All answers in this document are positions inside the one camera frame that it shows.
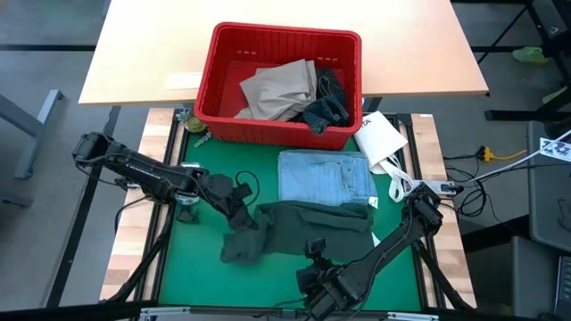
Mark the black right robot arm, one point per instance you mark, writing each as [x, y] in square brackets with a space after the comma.
[401, 232]

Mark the black aluminium frame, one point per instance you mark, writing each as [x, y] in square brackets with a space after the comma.
[81, 214]

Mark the red plastic laundry bin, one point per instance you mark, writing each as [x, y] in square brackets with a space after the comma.
[267, 131]

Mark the beige garment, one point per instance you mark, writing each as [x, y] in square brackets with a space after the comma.
[278, 91]

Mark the dark green garment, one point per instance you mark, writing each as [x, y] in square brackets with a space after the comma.
[312, 232]

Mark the white label strip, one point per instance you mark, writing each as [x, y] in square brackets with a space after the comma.
[184, 81]

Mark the light wooden desk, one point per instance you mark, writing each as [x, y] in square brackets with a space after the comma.
[134, 44]

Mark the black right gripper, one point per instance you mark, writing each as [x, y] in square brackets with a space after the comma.
[334, 285]

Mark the white power strip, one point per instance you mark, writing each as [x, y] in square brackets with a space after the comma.
[446, 187]

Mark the dark keyboard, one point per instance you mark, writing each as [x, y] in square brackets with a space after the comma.
[564, 285]

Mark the silver frame bracket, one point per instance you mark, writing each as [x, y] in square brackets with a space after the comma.
[165, 313]
[412, 316]

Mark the grey plastic case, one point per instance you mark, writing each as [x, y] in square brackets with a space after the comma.
[548, 200]

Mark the grey desk leg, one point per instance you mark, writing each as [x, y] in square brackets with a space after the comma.
[31, 134]

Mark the white tote bag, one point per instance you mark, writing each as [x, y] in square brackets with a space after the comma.
[379, 138]

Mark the green table mat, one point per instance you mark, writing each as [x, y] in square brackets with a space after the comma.
[223, 281]

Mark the person's green shoe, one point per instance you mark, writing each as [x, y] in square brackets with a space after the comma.
[530, 55]
[554, 95]

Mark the light blue denim jeans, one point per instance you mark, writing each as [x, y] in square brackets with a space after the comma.
[321, 178]

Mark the white logo tag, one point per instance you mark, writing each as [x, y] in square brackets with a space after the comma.
[555, 149]

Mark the dark denim garment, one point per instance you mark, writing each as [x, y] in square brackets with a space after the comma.
[328, 111]

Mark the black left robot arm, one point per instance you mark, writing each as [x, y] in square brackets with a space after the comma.
[143, 171]

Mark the dark grey box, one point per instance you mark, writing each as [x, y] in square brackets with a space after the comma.
[513, 276]

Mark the black desk frame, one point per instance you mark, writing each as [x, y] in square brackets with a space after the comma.
[544, 27]

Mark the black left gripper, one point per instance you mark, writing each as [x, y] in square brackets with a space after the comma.
[223, 191]

